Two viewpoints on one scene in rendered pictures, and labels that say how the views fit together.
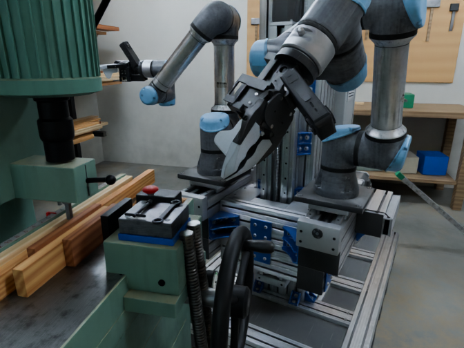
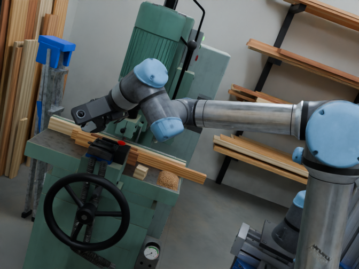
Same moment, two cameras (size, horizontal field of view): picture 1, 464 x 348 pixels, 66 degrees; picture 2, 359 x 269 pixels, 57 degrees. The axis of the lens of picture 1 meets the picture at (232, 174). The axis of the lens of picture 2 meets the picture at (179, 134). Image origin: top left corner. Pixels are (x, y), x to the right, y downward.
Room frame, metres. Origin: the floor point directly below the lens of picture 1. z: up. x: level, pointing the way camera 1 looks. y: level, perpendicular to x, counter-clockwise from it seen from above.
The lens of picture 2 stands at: (0.52, -0.97, 1.47)
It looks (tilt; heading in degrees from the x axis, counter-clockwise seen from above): 17 degrees down; 75
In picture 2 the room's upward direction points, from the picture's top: 20 degrees clockwise
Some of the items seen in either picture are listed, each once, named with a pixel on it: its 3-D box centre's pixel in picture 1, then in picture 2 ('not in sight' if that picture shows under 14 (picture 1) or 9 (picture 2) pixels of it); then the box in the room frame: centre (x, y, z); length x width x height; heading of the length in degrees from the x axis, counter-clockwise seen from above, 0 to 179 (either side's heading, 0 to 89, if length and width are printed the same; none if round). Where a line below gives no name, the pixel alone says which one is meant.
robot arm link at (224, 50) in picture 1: (224, 75); not in sight; (1.53, 0.03, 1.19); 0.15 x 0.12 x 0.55; 165
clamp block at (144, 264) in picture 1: (157, 248); (102, 167); (0.59, 0.14, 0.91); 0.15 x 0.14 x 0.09; 168
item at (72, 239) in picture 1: (95, 231); (117, 152); (0.64, 0.27, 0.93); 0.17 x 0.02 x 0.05; 168
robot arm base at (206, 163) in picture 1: (215, 159); (294, 232); (1.40, 0.07, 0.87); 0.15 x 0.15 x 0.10
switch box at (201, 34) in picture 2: not in sight; (192, 47); (0.86, 0.61, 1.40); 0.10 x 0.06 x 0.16; 78
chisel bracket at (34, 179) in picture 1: (56, 181); (128, 125); (0.66, 0.34, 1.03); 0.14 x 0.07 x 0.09; 78
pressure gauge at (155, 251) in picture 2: (209, 284); (151, 252); (0.86, 0.06, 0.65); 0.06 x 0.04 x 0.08; 168
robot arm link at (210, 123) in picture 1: (215, 130); (308, 209); (1.41, 0.07, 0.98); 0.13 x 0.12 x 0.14; 165
